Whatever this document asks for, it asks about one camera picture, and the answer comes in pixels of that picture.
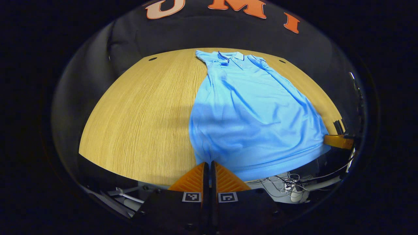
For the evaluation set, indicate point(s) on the white metal frame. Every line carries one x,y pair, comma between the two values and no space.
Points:
129,197

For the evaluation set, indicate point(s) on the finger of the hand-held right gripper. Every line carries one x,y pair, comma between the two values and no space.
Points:
339,141
339,127

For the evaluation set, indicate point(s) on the light blue polo T-shirt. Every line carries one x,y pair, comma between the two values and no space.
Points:
254,114

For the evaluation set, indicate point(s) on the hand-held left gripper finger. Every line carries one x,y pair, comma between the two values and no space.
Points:
206,186
213,186

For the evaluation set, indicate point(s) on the white plastic object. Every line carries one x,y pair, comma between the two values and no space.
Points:
298,195

